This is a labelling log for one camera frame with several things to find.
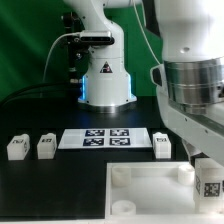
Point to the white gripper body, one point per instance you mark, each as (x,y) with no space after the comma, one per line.
(193,129)

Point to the white marker sheet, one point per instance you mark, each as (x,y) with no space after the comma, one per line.
(105,138)

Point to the white square table top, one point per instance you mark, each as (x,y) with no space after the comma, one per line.
(153,193)

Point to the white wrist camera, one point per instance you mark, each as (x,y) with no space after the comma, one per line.
(158,78)

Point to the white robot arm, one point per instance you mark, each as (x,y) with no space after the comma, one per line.
(190,78)

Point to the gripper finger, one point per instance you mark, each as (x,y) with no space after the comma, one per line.
(192,152)

